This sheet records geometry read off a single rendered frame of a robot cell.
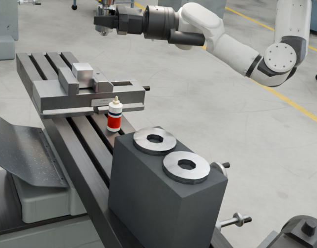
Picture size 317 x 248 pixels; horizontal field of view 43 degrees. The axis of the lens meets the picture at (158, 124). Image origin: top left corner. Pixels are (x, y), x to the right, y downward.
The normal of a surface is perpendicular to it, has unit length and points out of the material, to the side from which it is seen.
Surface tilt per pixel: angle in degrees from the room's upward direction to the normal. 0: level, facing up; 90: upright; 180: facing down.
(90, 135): 0
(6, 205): 0
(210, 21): 24
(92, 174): 0
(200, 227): 90
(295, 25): 50
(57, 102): 90
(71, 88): 90
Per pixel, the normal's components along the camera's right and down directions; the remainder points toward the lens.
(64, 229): 0.46, 0.49
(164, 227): -0.79, 0.20
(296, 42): -0.11, -0.22
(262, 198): 0.14, -0.86
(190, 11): 0.19, -0.58
